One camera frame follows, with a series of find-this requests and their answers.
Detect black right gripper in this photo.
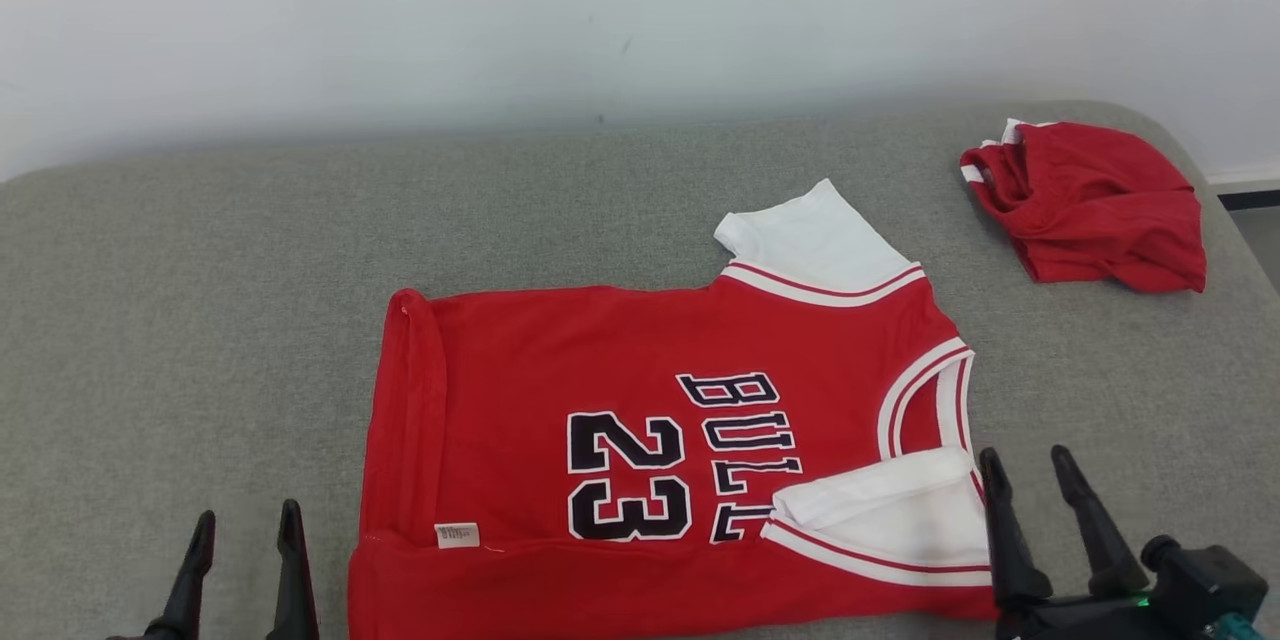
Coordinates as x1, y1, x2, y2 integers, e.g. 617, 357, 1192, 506
978, 445, 1233, 640

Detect red Bulls 23 shorts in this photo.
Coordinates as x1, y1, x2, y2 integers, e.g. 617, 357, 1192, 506
960, 118, 1208, 295

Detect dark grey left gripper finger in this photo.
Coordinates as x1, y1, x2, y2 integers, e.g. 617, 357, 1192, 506
265, 500, 321, 640
148, 510, 217, 640

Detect red Bulls 23 jersey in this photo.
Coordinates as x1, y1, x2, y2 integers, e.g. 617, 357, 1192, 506
347, 178, 1001, 640

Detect dark baseboard strip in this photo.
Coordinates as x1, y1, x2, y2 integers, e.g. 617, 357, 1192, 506
1205, 170, 1280, 211

